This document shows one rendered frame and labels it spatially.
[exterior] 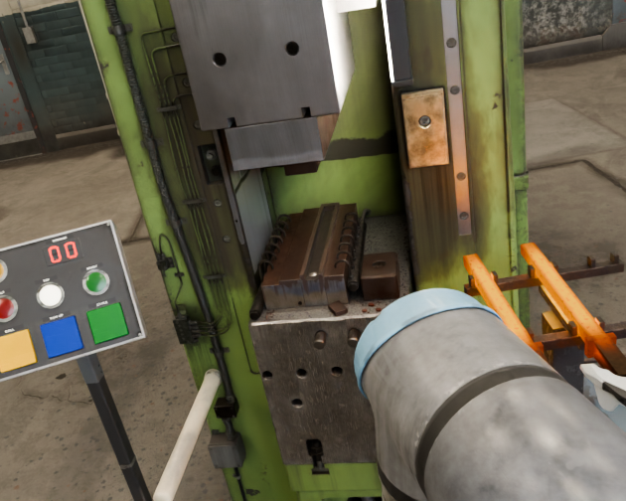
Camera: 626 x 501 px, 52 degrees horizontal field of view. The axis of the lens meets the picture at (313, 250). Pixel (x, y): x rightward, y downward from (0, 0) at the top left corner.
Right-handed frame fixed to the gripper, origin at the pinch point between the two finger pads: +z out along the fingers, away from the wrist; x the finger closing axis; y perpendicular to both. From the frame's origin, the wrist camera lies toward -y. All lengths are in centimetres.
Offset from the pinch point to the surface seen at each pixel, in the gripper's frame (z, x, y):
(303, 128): 55, -41, -27
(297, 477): 54, -59, 65
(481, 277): 35.0, -11.6, 3.6
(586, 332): 11.5, -1.2, 3.9
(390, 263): 58, -27, 9
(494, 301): 25.7, -12.1, 3.7
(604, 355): 4.5, -1.6, 3.6
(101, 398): 59, -103, 31
